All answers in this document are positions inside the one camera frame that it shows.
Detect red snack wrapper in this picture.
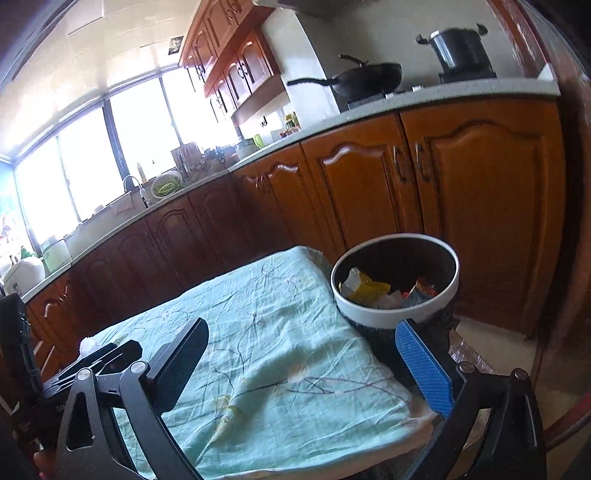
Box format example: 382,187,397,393
403,276,438,297

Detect clear plastic wrapper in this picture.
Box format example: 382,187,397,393
376,291,409,309

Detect black cooking pot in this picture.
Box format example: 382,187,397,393
416,24,491,75

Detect gas stove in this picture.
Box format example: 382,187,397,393
346,84,428,110

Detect black bin with white rim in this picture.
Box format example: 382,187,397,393
331,233,461,370

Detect black induction cooker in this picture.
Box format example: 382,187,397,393
438,70,498,85

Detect large metal cabinet handle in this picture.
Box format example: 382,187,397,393
392,145,409,183
413,142,431,182

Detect light green floral tablecloth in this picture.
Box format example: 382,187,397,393
85,246,437,480

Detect wooden base cabinets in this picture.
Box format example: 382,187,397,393
23,95,568,384

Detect grey kitchen countertop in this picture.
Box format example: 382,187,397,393
21,78,561,303

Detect utensil holder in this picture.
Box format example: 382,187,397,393
171,143,204,175

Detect yellow snack packet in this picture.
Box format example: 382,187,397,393
339,267,392,306

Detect black wok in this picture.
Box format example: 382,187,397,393
287,54,403,100

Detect range hood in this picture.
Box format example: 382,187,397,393
253,0,370,20

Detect white rice cooker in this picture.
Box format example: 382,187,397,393
2,256,47,296

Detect wooden wall cabinets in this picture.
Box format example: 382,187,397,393
178,0,289,125

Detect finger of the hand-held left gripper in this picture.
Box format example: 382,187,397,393
44,355,100,391
95,340,143,370

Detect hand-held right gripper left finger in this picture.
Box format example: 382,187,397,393
54,318,210,480

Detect bowl of green vegetables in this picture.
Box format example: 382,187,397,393
151,170,183,200

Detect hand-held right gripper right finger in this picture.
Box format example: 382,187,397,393
396,318,548,480

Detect pale green pot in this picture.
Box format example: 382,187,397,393
41,235,73,273

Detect clear plastic table cover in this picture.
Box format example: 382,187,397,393
449,330,492,374

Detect kitchen window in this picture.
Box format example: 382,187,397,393
0,69,241,259

